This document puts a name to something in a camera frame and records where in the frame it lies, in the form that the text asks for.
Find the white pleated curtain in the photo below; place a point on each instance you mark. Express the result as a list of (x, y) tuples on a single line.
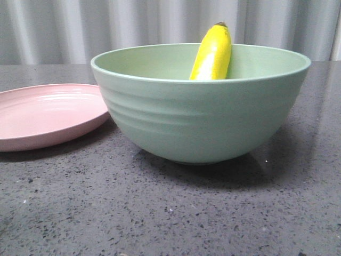
[(55, 32)]

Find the pink plate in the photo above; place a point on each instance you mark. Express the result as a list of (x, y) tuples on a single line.
[(46, 115)]

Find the green ribbed bowl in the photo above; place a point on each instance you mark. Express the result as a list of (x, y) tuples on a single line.
[(152, 100)]

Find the yellow banana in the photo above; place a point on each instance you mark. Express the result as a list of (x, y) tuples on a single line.
[(213, 56)]

